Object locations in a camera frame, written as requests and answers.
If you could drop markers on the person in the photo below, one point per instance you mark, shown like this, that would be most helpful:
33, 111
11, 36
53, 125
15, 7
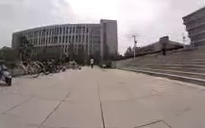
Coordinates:
92, 61

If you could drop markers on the grey concrete slab pavement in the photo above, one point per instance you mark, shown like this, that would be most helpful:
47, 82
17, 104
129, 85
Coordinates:
100, 96

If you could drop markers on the pole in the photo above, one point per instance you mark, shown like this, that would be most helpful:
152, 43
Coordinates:
134, 45

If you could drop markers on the grey glass-fronted building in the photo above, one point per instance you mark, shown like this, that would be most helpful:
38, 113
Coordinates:
70, 38

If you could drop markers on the low grey building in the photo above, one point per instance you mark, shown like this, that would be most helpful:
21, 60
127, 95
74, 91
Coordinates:
160, 45

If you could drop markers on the row of parked bicycles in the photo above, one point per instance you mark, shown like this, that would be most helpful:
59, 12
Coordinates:
40, 67

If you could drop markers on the wide grey stone steps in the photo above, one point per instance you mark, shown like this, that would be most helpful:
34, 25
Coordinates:
176, 65

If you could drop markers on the row of trees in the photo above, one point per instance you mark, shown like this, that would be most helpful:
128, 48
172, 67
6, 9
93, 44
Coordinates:
23, 51

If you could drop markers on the parked scooter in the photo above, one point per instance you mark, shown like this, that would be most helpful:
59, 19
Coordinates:
2, 75

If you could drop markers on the tiered grey building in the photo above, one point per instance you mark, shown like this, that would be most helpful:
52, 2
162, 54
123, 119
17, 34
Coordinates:
201, 26

